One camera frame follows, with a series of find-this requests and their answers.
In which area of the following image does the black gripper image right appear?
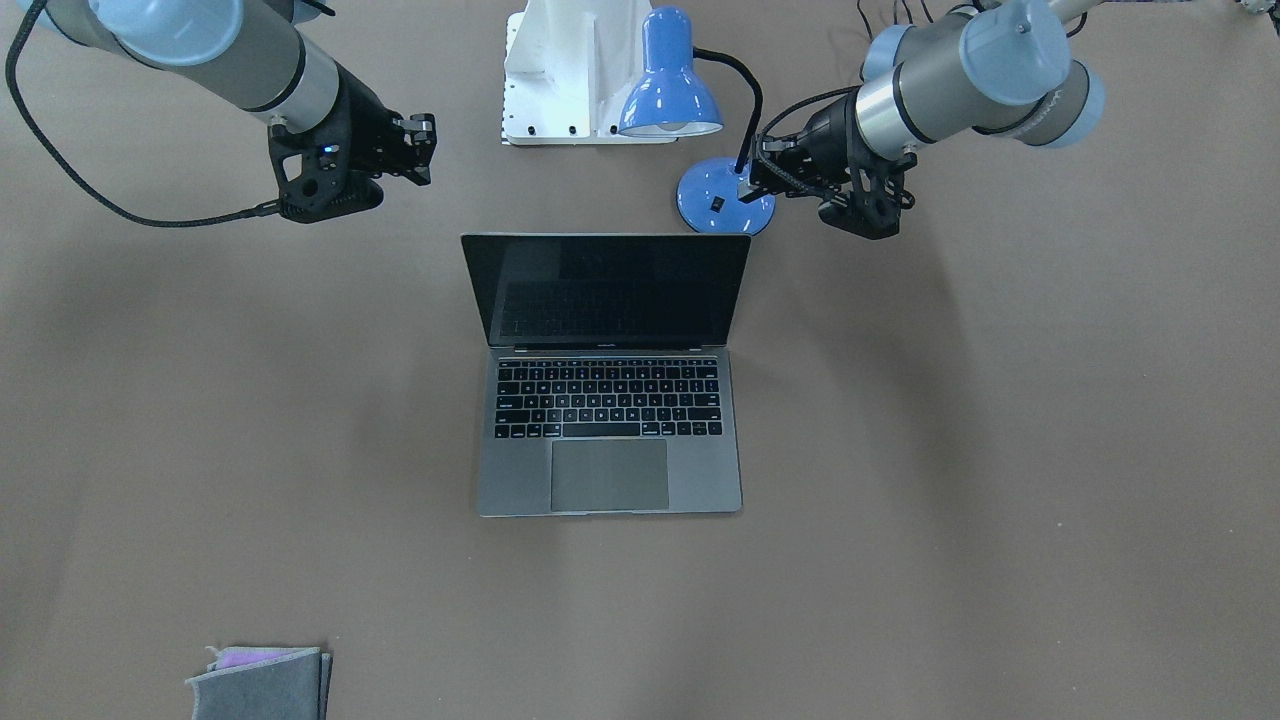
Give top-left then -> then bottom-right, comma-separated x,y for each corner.
739,92 -> 858,202

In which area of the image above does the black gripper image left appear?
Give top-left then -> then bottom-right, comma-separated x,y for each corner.
310,65 -> 436,186

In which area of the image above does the grey laptop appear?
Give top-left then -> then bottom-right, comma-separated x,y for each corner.
461,233 -> 751,518

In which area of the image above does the blue desk lamp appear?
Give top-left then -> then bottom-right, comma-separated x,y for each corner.
618,6 -> 774,234

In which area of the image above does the purple cloth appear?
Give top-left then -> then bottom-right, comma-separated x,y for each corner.
206,646 -> 303,673

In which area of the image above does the grey folded cloth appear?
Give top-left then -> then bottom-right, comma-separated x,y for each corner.
186,647 -> 332,719

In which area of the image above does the black wrist camera image right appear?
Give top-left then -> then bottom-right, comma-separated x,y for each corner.
818,151 -> 918,240

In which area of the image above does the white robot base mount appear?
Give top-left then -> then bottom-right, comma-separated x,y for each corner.
500,1 -> 668,147

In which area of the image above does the black braided cable image left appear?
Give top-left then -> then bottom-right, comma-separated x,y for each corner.
4,0 -> 283,229

